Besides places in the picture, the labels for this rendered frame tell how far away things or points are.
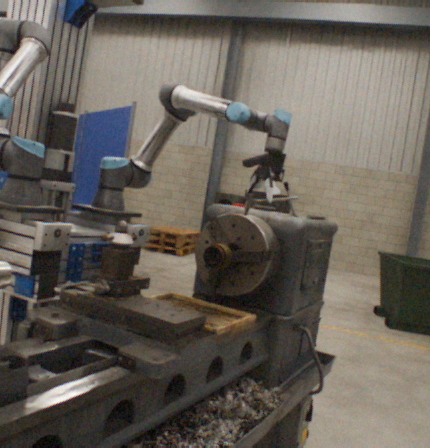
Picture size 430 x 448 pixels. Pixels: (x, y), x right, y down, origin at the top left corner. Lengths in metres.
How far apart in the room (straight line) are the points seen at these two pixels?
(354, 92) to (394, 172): 2.09
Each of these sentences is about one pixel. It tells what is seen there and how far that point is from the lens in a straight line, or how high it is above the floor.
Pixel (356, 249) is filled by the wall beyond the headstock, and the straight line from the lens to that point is 11.75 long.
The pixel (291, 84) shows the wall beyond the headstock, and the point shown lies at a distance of 12.34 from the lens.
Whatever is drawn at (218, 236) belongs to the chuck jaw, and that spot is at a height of 1.15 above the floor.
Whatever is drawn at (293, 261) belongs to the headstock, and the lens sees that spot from 1.95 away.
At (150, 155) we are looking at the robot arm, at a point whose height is 1.43.
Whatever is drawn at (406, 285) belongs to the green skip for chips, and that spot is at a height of 0.58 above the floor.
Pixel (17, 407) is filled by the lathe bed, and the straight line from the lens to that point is 1.00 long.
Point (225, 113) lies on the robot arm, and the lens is 1.87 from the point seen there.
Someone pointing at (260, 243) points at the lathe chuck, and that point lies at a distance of 1.82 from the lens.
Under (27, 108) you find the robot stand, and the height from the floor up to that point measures 1.52.
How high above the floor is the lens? 1.30
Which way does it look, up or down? 3 degrees down
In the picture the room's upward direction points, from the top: 9 degrees clockwise
